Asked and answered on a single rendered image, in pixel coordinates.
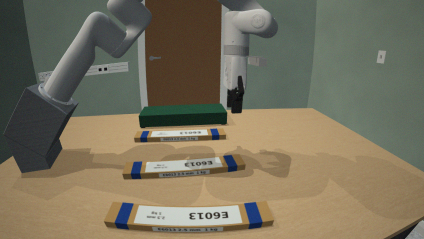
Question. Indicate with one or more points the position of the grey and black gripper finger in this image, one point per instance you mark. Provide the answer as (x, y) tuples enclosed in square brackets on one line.
[(229, 98), (237, 102)]

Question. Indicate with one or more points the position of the tan cardboard pack with blue bands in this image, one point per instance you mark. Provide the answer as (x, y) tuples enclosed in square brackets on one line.
[(189, 219)]

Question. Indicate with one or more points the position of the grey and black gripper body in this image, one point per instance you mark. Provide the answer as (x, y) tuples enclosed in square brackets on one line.
[(235, 65)]

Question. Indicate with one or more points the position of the tan welding electrode pack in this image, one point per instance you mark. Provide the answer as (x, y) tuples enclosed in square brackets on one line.
[(180, 135)]

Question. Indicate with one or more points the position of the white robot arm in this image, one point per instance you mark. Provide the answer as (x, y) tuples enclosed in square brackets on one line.
[(246, 17)]

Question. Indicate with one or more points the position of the cardboard welding electrode pack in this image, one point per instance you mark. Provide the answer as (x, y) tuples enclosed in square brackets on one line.
[(183, 167)]

